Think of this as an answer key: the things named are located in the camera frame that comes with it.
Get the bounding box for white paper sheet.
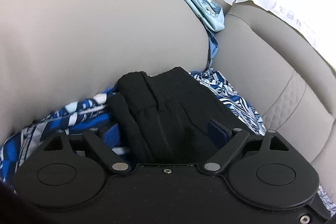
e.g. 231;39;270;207
234;0;336;68

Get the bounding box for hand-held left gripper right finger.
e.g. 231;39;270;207
203;120;290;175

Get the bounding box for beige leather sofa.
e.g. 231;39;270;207
0;0;336;182

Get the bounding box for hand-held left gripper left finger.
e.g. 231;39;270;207
43;123;132;175

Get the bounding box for blue white patterned blanket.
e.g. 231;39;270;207
0;0;336;214

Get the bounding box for black pants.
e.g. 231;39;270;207
109;66;243;165

